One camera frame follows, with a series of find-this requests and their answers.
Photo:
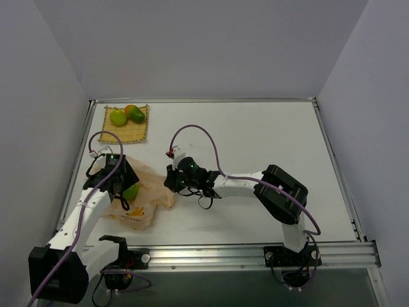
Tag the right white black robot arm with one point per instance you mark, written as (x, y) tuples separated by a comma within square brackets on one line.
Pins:
[(283, 197)]

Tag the translucent peach plastic bag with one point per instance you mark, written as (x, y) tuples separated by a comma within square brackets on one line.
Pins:
[(151, 194)]

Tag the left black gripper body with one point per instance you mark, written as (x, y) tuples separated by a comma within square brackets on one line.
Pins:
[(128, 174)]

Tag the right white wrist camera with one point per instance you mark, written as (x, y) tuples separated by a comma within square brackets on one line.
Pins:
[(176, 154)]

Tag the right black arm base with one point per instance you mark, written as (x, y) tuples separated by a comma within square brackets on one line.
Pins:
[(294, 270)]

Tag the green fake lime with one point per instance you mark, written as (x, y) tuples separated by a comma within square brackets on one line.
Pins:
[(118, 117)]

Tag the yellow woven bamboo mat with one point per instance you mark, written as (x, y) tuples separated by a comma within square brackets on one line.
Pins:
[(131, 132)]

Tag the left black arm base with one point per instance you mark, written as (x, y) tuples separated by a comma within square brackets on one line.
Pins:
[(120, 276)]

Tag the green fake fruit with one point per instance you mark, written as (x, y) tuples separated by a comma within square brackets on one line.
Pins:
[(131, 193)]

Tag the orange green fake mango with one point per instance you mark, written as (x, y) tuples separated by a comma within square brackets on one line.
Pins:
[(134, 114)]

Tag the aluminium front rail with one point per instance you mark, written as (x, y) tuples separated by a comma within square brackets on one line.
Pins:
[(231, 257)]

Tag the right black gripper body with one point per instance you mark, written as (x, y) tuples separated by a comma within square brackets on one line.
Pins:
[(170, 180)]

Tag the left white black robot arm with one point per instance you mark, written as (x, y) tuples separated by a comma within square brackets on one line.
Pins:
[(61, 269)]

